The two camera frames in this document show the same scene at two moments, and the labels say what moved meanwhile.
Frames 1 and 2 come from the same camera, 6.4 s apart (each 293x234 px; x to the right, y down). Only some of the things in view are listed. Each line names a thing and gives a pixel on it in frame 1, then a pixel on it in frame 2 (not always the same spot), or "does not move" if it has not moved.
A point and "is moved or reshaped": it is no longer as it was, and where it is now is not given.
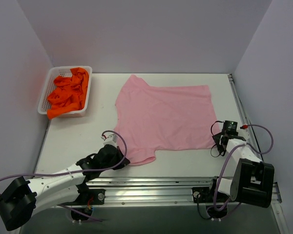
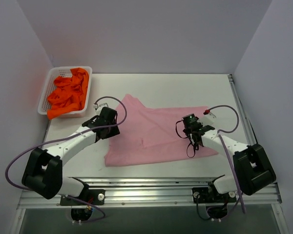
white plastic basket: (50, 86) does not move
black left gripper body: (120, 157) to (111, 130)
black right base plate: (205, 195) does not move
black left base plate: (89, 196) does not move
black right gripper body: (221, 139) to (194, 136)
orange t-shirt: (70, 93) does not move
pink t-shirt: (150, 118) is moved or reshaped
